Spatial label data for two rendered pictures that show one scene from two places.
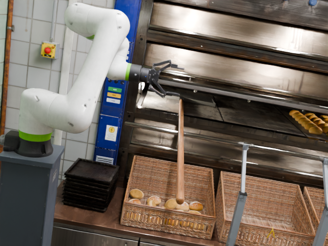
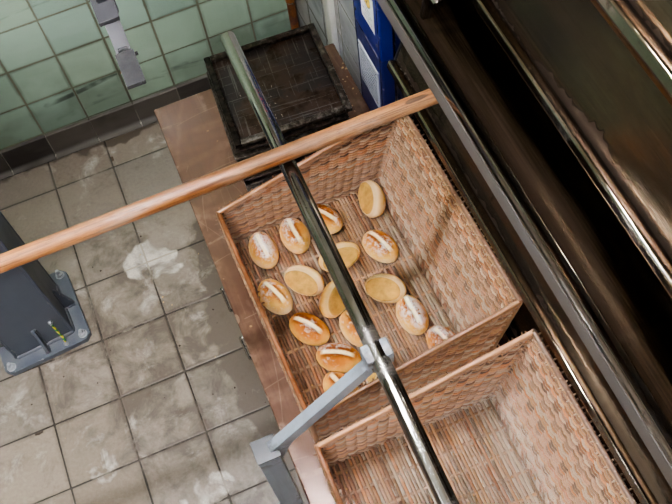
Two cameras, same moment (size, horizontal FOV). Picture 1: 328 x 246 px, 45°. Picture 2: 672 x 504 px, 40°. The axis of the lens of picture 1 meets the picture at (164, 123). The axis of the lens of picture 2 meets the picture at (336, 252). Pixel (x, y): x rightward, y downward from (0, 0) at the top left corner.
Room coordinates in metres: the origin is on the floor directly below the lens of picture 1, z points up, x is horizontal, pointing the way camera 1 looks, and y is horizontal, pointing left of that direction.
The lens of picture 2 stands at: (2.07, -1.03, 2.48)
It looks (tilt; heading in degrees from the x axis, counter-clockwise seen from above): 60 degrees down; 77
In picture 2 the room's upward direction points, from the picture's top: 10 degrees counter-clockwise
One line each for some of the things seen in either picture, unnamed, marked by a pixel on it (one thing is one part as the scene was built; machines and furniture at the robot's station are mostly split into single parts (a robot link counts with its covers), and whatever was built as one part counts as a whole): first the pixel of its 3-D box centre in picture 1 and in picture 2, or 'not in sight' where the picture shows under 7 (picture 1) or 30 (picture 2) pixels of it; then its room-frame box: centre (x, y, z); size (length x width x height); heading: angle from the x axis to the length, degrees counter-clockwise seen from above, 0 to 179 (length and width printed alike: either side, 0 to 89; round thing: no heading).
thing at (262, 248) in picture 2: (133, 215); (262, 248); (2.16, 0.08, 0.62); 0.10 x 0.07 x 0.06; 92
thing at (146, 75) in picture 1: (150, 75); not in sight; (2.04, 0.12, 1.49); 0.09 x 0.07 x 0.08; 90
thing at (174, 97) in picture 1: (181, 94); not in sight; (3.26, -0.10, 1.20); 0.55 x 0.36 x 0.03; 90
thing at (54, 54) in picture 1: (50, 50); not in sight; (2.54, 0.81, 1.46); 0.10 x 0.07 x 0.10; 90
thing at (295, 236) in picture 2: not in sight; (294, 233); (2.24, 0.08, 0.62); 0.10 x 0.07 x 0.05; 94
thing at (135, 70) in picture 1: (135, 73); not in sight; (2.04, 0.19, 1.49); 0.12 x 0.06 x 0.09; 0
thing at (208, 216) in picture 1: (169, 194); (359, 269); (2.33, -0.12, 0.72); 0.56 x 0.49 x 0.28; 92
